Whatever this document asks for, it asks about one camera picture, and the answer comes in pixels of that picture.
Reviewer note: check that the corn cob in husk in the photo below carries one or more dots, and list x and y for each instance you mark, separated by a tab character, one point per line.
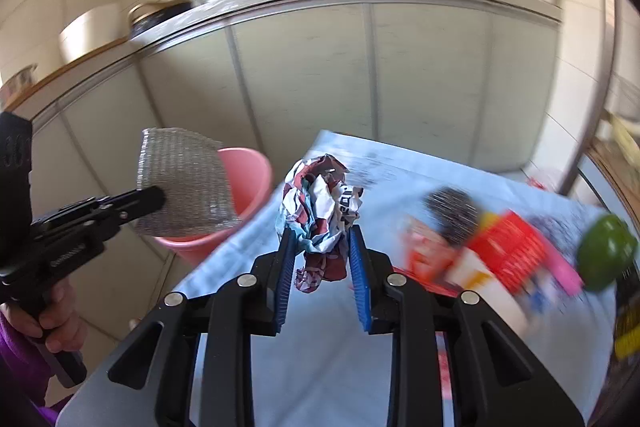
625	129

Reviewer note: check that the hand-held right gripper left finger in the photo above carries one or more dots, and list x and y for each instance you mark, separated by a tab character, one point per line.
286	279

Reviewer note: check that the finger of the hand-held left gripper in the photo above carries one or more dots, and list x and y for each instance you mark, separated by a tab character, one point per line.
112	223
145	199

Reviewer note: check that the white rice cooker pot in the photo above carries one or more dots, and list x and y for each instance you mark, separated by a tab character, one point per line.
90	34

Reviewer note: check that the grey kitchen counter cabinet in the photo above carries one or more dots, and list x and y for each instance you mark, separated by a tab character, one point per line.
310	72

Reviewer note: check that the printed paper ball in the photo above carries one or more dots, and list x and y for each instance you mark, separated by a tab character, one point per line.
320	207

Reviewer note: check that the person's left forearm purple sleeve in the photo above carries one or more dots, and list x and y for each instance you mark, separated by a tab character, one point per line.
15	372

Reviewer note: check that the green bell pepper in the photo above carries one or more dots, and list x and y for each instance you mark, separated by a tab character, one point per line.
607	252

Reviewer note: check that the person's left hand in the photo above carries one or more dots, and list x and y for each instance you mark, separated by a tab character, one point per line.
62	324

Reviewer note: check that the silver mesh scouring cloth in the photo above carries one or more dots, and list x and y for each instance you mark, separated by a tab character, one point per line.
185	177

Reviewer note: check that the yellow black packet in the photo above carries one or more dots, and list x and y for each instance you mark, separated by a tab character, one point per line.
627	322

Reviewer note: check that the pink plastic bucket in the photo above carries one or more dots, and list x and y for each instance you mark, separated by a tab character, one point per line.
250	177

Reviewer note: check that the light blue floral cloth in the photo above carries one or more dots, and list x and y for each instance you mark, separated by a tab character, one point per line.
320	367

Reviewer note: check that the brown cardboard box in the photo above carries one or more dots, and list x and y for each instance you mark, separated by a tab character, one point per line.
607	177

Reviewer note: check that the patterned bowl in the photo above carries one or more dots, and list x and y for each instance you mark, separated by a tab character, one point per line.
20	84

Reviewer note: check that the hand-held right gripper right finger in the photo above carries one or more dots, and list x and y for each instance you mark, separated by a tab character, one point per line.
358	279

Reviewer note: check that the red white plastic bag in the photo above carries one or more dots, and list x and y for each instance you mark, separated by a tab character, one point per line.
545	179

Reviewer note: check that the shiny metal pole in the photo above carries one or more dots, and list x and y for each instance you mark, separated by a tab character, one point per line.
597	57

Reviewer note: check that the dark pan with wooden rim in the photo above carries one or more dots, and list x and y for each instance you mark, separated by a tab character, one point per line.
155	17

